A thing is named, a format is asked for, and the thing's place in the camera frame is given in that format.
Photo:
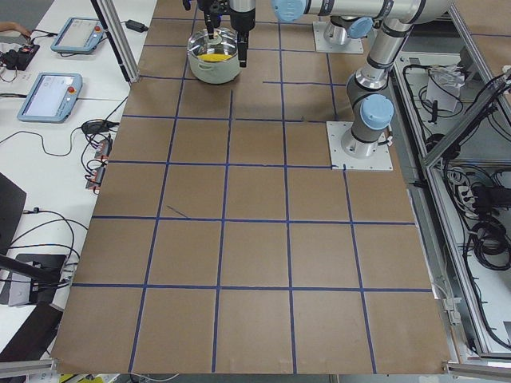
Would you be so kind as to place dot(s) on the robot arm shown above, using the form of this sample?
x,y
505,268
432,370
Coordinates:
x,y
289,11
373,112

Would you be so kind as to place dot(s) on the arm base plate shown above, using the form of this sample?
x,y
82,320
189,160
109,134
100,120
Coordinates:
x,y
347,153
334,39

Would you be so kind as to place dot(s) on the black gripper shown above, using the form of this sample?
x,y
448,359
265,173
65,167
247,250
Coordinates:
x,y
243,21
209,25

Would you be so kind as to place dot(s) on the black power brick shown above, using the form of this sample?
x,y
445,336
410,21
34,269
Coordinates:
x,y
136,26

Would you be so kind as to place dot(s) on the usb hub with cables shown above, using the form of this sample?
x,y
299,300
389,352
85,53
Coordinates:
x,y
94,160

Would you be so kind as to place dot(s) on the black monitor stand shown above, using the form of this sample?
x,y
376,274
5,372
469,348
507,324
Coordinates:
x,y
31,278

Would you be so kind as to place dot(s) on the pale green cooking pot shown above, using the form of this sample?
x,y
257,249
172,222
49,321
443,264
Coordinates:
x,y
214,73

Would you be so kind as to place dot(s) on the upper blue teach pendant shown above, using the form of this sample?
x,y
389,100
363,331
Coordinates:
x,y
78,35

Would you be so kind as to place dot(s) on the white power strip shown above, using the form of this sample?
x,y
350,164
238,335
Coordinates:
x,y
465,200

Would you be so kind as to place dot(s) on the white paper bag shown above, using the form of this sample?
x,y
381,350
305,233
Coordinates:
x,y
444,87

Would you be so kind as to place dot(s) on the black computer mouse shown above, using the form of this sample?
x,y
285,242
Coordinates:
x,y
91,127

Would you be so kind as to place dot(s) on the aluminium frame rail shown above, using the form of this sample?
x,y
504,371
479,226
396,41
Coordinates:
x,y
109,19

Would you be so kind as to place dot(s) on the lower blue teach pendant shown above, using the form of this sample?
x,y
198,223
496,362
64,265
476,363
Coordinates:
x,y
51,98

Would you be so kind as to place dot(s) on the blue teach pendant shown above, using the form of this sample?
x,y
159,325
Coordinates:
x,y
51,98
78,35

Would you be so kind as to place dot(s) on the glass pot lid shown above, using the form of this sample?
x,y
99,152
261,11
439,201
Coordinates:
x,y
224,41

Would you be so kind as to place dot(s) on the yellow corn cob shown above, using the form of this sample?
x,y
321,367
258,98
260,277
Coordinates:
x,y
215,57

